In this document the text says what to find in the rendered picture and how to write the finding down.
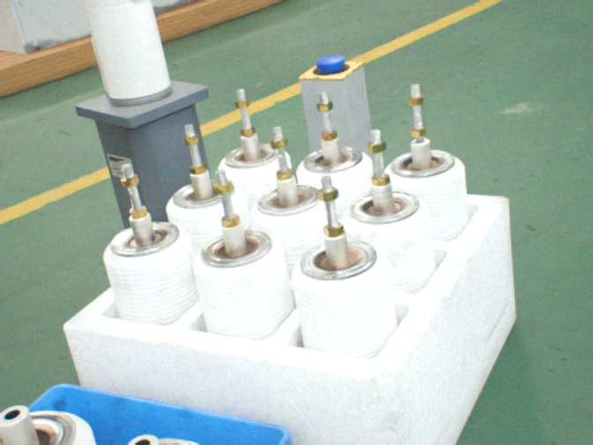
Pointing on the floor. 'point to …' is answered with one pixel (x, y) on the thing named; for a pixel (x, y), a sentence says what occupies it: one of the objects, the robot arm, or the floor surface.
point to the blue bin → (154, 419)
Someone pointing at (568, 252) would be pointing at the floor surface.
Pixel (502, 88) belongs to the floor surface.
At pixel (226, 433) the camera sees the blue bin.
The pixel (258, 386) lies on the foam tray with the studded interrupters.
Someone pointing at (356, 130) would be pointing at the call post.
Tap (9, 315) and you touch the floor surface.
